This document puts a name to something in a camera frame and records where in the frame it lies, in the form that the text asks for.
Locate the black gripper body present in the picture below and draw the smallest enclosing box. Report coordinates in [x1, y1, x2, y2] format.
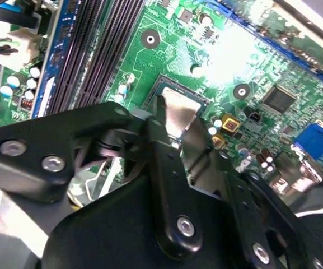
[42, 176, 251, 269]

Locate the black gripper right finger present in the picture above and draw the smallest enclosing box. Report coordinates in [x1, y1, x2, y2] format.
[182, 117, 323, 269]

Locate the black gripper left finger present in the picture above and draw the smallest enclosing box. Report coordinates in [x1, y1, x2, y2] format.
[0, 96, 204, 262]

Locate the silver CPU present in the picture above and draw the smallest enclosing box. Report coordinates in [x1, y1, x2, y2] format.
[157, 84, 207, 140]

